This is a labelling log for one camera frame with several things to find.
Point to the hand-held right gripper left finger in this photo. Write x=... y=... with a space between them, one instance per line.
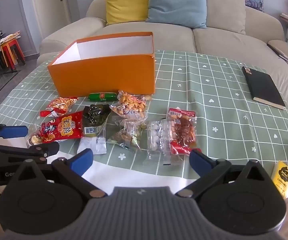
x=80 y=162

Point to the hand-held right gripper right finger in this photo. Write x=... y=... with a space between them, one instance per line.
x=200 y=161

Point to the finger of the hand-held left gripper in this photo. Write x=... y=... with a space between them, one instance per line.
x=11 y=131
x=21 y=151

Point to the clear mixed snack packet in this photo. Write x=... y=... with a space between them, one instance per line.
x=33 y=140

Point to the red meat snack packet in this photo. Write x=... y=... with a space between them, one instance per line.
x=182 y=130

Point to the dark green pickle packet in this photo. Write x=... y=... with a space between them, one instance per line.
x=94 y=115

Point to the clear white candy packet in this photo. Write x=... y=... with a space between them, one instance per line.
x=156 y=136

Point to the clear brown snack packet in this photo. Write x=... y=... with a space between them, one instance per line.
x=126 y=136

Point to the red white striped snack packet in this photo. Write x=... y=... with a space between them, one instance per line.
x=59 y=106

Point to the green sausage stick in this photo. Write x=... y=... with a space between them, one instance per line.
x=101 y=96

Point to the orange peanut snack packet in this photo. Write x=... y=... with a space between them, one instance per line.
x=130 y=103

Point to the orange cardboard box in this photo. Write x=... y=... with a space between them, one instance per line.
x=104 y=77

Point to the green checked tablecloth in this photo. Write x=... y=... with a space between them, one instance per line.
x=208 y=120

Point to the orange plastic stool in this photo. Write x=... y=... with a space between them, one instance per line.
x=4 y=56

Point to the yellow small box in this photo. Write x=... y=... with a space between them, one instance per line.
x=282 y=177

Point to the red plastic stool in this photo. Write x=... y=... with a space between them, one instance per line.
x=10 y=47

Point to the white cloth bundle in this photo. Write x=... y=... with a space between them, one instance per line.
x=9 y=38

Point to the black notebook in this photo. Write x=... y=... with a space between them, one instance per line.
x=263 y=87

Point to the beige sofa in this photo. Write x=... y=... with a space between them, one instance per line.
x=208 y=42

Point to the white door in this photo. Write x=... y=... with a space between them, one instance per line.
x=44 y=10

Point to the dark book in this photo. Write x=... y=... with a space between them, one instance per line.
x=279 y=52

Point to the beige pillow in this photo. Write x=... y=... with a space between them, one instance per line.
x=223 y=10

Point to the light blue pillow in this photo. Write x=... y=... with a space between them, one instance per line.
x=176 y=5

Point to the yellow pillow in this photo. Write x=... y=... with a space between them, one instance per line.
x=126 y=2

